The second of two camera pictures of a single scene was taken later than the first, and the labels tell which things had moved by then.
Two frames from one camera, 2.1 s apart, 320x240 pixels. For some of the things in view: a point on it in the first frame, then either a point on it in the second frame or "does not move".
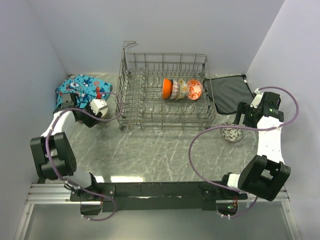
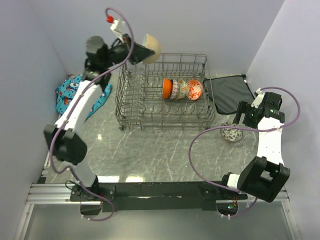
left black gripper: [93, 120] to [139, 53]
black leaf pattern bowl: [231, 134] does not move
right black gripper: [243, 108] does not move
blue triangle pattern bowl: [175, 90] does not move
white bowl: [105, 113] to [152, 44]
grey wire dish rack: [162, 91] does not move
